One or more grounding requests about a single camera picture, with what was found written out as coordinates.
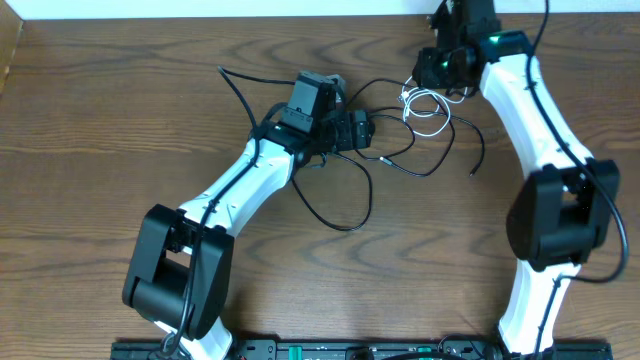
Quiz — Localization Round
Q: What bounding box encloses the black USB cable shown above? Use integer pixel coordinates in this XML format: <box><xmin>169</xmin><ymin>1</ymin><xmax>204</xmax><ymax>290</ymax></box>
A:
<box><xmin>289</xmin><ymin>78</ymin><xmax>456</xmax><ymax>233</ymax></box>
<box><xmin>367</xmin><ymin>106</ymin><xmax>486</xmax><ymax>179</ymax></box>

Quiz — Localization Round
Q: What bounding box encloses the white USB cable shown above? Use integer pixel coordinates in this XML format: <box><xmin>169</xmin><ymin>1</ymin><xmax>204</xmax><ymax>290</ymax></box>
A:
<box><xmin>399</xmin><ymin>74</ymin><xmax>476</xmax><ymax>139</ymax></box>

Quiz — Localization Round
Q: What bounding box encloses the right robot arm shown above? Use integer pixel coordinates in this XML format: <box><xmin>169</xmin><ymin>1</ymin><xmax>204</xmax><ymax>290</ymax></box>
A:
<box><xmin>412</xmin><ymin>1</ymin><xmax>629</xmax><ymax>359</ymax></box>

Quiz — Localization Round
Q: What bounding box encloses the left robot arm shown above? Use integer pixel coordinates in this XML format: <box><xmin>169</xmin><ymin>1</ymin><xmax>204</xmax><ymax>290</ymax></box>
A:
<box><xmin>122</xmin><ymin>71</ymin><xmax>375</xmax><ymax>359</ymax></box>

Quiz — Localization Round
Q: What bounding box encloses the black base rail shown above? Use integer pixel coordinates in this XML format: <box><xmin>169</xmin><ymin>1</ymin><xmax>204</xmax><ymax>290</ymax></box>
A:
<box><xmin>109</xmin><ymin>337</ymin><xmax>614</xmax><ymax>360</ymax></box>

